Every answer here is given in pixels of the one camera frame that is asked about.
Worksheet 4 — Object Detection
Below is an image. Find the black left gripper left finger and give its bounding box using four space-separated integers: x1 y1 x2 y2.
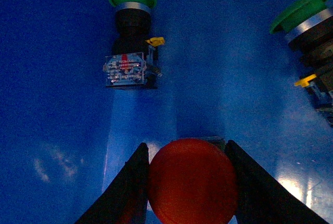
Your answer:
76 143 149 223

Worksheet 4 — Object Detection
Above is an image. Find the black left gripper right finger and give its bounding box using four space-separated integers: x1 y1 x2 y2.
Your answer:
225 140 327 223

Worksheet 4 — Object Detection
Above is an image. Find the red mushroom push button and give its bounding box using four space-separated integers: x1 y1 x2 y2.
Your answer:
147 138 239 223

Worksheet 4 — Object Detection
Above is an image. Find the blue bin holding buttons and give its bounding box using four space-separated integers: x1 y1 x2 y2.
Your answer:
1 0 332 223

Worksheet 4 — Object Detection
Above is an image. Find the green push button left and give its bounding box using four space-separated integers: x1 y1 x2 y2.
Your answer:
103 0 165 90

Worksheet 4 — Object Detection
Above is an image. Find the green push button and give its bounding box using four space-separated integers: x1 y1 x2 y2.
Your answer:
270 0 332 126
103 0 165 90

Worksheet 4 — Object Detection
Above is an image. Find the green push button middle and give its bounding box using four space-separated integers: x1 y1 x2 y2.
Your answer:
270 0 332 126

